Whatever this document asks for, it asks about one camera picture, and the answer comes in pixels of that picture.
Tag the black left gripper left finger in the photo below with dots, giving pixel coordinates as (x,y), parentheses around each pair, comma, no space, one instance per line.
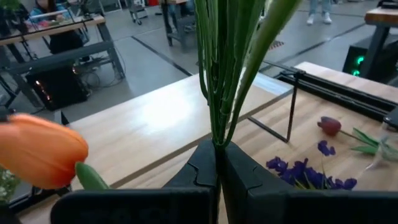
(202,168)

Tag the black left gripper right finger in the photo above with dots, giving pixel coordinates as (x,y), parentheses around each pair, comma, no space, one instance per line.
(239,174)

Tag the purple artificial flower bunch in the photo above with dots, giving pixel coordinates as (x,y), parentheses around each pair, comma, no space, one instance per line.
(298,171)

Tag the dark red artificial tulip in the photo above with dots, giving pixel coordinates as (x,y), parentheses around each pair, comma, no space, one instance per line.
(329,126)

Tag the red artificial flower bunch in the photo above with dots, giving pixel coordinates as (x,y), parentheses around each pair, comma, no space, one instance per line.
(217,62)

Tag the clear glass vase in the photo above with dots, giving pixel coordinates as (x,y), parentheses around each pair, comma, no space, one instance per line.
(388,146)

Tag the orange artificial tulip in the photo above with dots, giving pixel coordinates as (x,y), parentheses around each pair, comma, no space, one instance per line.
(40,149)

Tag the dark background table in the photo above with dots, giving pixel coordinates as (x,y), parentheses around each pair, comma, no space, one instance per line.
(183,28)

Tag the black computer green lights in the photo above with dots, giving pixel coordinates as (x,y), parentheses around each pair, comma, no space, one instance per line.
(353,62)

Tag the black computer tower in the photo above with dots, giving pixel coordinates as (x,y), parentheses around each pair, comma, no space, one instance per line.
(59,90)

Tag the metal cart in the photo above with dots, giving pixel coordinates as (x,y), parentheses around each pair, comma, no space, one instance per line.
(136,9)

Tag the person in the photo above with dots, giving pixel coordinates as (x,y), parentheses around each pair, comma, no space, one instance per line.
(326,17)
(62,40)

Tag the potted green plant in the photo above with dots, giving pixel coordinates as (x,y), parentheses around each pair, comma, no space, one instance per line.
(6,186)

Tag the wooden background table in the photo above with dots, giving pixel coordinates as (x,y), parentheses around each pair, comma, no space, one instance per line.
(62,28)
(382,15)

